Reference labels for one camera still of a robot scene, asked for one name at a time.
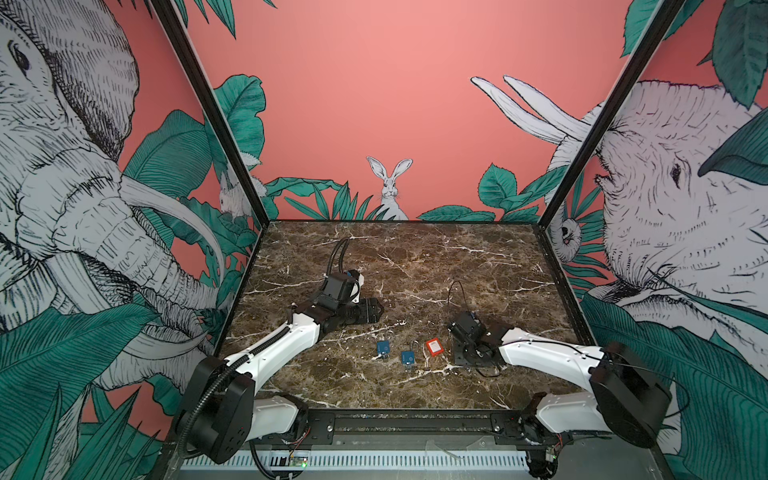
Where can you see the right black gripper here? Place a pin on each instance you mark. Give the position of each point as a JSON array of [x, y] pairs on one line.
[[458, 359]]

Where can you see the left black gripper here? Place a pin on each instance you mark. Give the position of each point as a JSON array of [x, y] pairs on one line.
[[375, 313]]

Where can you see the red padlock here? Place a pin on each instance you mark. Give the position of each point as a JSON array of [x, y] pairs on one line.
[[434, 347]]

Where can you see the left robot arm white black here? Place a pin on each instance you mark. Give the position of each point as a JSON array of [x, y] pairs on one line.
[[220, 410]]

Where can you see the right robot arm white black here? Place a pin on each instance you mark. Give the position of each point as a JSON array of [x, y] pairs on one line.
[[619, 393]]

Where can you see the blue padlock middle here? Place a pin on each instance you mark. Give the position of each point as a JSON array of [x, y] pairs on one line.
[[408, 359]]

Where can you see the blue padlock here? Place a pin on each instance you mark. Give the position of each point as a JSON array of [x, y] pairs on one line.
[[408, 359], [383, 348]]

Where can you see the blue padlock left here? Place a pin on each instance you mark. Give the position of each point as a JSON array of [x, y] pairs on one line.
[[383, 348]]

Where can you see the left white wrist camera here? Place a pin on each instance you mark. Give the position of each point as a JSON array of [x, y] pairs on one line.
[[343, 286]]

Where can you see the black front mounting rail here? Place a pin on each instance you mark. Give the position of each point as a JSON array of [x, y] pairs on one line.
[[408, 423]]

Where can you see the white slotted cable duct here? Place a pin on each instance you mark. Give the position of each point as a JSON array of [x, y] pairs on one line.
[[381, 460]]

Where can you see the left black frame post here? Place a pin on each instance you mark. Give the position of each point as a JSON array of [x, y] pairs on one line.
[[168, 15]]

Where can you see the black frame post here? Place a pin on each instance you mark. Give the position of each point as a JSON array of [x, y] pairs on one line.
[[658, 25], [168, 15]]

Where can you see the right black frame post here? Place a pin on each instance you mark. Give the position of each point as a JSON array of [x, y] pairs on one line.
[[658, 25]]

